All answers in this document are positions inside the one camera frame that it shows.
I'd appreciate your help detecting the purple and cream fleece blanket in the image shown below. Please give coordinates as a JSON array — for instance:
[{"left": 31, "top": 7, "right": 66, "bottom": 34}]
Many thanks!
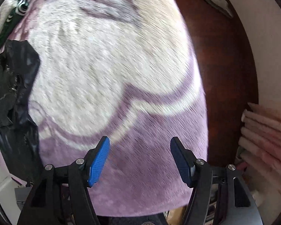
[{"left": 0, "top": 0, "right": 209, "bottom": 217}]

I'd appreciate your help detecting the white cloth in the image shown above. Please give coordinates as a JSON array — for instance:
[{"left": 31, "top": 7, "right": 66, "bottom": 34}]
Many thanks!
[{"left": 0, "top": 0, "right": 16, "bottom": 43}]

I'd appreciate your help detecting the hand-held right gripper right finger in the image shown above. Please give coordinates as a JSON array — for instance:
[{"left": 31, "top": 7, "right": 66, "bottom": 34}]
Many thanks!
[{"left": 170, "top": 136, "right": 264, "bottom": 225}]

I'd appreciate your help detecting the black jacket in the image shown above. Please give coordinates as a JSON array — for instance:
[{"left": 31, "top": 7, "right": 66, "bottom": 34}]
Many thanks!
[{"left": 0, "top": 40, "right": 43, "bottom": 183}]

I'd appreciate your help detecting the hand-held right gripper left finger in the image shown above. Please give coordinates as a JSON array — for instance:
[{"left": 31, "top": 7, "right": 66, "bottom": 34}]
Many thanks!
[{"left": 17, "top": 136, "right": 111, "bottom": 225}]

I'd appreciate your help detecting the grey box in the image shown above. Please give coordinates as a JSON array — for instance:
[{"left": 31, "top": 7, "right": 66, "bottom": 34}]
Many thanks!
[{"left": 15, "top": 187, "right": 33, "bottom": 210}]

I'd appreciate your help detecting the green and white garment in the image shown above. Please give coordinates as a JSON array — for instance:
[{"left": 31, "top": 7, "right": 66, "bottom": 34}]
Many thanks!
[{"left": 0, "top": 0, "right": 35, "bottom": 57}]

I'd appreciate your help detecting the stack of folded pink towels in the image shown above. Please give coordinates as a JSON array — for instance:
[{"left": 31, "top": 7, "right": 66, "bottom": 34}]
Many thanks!
[{"left": 236, "top": 102, "right": 281, "bottom": 207}]

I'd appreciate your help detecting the dark wooden headboard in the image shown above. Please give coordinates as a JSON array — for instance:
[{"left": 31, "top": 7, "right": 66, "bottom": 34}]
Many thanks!
[{"left": 165, "top": 0, "right": 259, "bottom": 167}]

